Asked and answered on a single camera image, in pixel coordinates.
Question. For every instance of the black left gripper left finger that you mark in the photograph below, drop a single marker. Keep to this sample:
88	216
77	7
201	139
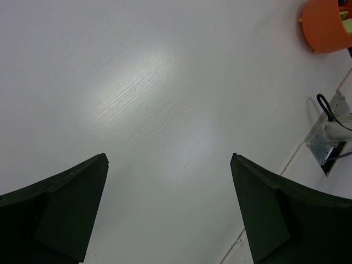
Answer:
51	221

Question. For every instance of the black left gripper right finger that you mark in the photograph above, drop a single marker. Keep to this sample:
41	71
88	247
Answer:
286	222

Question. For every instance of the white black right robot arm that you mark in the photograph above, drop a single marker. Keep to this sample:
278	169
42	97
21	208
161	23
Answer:
339	130

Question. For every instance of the orange divided round container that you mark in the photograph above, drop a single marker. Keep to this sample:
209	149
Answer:
326	25

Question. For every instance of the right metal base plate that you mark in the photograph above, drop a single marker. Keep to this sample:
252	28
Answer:
321	149

